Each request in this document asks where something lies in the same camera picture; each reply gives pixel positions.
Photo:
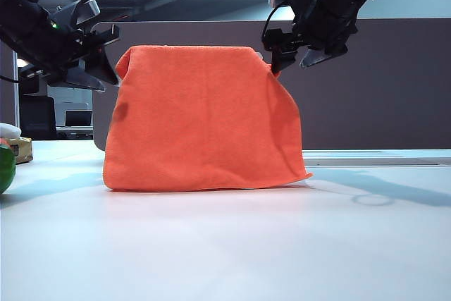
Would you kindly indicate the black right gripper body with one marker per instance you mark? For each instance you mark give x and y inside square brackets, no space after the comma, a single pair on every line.
[334,15]

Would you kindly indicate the grey desk partition panel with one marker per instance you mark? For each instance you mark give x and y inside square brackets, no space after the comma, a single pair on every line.
[370,96]

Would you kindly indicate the white soft object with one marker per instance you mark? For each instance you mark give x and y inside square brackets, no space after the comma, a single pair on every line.
[8,130]

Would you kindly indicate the green round object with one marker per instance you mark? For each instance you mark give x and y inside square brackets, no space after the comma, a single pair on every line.
[5,170]

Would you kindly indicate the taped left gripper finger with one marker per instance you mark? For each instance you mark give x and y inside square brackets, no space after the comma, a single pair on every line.
[82,80]

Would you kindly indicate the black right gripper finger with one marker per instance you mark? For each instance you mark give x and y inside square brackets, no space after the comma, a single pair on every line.
[282,61]

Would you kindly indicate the orange microfibre cloth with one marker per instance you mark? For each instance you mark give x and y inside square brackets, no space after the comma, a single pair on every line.
[204,117]

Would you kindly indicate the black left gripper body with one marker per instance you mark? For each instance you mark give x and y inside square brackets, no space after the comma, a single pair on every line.
[31,40]

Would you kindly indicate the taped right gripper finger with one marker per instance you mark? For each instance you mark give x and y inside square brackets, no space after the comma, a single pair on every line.
[313,58]

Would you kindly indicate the grey side partition panel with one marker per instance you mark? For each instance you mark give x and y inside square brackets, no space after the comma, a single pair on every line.
[7,103]

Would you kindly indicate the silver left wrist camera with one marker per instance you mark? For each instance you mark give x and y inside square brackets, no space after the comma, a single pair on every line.
[84,8]

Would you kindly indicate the yellow cardboard box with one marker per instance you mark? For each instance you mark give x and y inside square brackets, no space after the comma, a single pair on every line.
[22,151]

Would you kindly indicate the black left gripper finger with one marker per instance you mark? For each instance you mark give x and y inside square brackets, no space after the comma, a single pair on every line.
[102,66]

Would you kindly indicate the white adhesive wall hook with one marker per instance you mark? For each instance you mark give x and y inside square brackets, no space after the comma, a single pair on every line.
[259,55]

